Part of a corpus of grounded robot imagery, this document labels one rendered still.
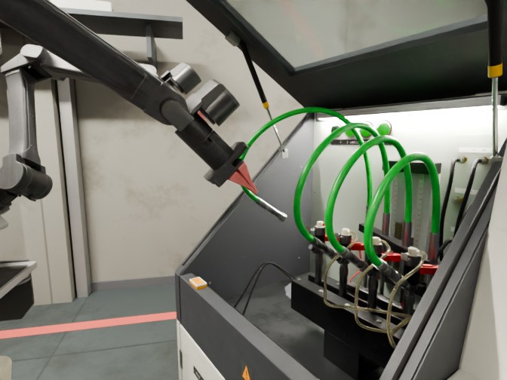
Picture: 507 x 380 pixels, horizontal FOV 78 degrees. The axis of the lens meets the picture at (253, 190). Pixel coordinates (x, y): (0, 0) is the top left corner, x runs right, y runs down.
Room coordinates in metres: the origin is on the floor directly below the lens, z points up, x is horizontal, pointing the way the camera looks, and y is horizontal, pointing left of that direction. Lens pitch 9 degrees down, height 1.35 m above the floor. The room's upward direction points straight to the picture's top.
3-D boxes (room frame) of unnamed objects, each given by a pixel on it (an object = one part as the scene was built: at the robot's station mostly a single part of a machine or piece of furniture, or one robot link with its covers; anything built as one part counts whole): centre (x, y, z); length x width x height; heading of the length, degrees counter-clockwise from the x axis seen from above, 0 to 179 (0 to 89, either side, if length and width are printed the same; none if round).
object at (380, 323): (0.68, -0.24, 0.91); 0.34 x 0.10 x 0.15; 35
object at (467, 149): (0.73, -0.52, 1.20); 0.13 x 0.03 x 0.31; 35
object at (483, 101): (0.93, -0.39, 1.43); 0.54 x 0.03 x 0.02; 35
